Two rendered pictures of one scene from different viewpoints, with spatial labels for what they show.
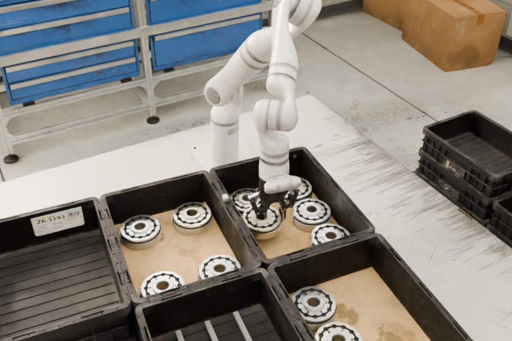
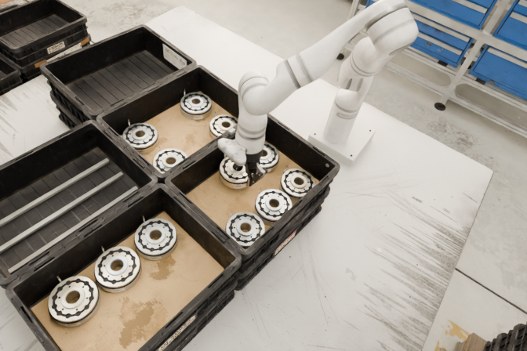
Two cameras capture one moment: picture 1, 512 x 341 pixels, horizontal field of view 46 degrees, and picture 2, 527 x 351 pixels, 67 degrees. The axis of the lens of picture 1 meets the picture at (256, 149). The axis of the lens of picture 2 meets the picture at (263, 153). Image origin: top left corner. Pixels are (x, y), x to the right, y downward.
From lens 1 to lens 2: 1.06 m
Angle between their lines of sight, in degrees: 43
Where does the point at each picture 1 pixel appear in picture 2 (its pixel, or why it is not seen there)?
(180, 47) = (505, 71)
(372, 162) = (428, 254)
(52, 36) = not seen: outside the picture
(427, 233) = (352, 334)
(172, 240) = (199, 127)
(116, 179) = not seen: hidden behind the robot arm
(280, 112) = (248, 89)
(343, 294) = (186, 260)
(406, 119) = not seen: outside the picture
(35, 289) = (125, 78)
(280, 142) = (247, 117)
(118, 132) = (408, 94)
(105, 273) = not seen: hidden behind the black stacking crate
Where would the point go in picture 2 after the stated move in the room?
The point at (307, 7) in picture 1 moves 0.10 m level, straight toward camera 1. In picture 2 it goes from (384, 30) to (340, 34)
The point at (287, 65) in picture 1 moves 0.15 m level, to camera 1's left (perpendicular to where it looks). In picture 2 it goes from (300, 62) to (270, 23)
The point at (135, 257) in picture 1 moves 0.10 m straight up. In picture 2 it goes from (172, 113) to (171, 90)
